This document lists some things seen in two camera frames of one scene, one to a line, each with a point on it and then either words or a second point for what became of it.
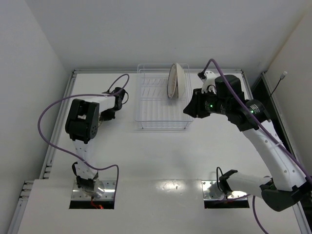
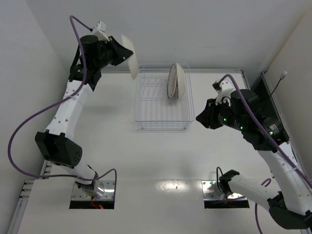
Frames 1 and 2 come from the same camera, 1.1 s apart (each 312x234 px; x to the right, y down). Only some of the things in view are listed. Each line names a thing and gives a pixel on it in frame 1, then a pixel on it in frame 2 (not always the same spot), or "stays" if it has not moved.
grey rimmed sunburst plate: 172,81 stays
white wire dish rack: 154,109 stays
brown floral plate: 182,86 stays
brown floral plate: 99,122 → 132,61
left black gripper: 119,98 → 115,51
